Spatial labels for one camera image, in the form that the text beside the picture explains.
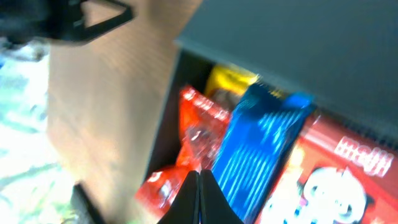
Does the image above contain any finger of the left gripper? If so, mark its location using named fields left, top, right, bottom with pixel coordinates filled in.
left=47, top=0, right=134, bottom=42

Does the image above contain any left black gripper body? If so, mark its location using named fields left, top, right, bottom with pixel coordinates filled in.
left=1, top=0, right=81, bottom=44

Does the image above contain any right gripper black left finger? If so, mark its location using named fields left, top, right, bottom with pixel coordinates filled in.
left=158, top=171, right=200, bottom=224

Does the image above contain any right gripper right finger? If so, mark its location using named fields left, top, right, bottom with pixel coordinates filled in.
left=199, top=170, right=243, bottom=224

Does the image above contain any blue cookie wrapper pack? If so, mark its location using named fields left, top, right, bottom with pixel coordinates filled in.
left=212, top=83, right=315, bottom=223

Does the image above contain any red Hacks candy bag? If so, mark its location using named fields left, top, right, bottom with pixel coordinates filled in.
left=136, top=85, right=231, bottom=218

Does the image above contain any red Hello Panda box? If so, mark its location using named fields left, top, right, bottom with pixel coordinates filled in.
left=256, top=115, right=397, bottom=224

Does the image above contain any yellow Hacks candy bag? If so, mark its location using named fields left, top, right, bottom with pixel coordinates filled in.
left=204, top=63, right=287, bottom=100

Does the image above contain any black gift box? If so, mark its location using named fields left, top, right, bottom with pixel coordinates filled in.
left=146, top=0, right=397, bottom=175

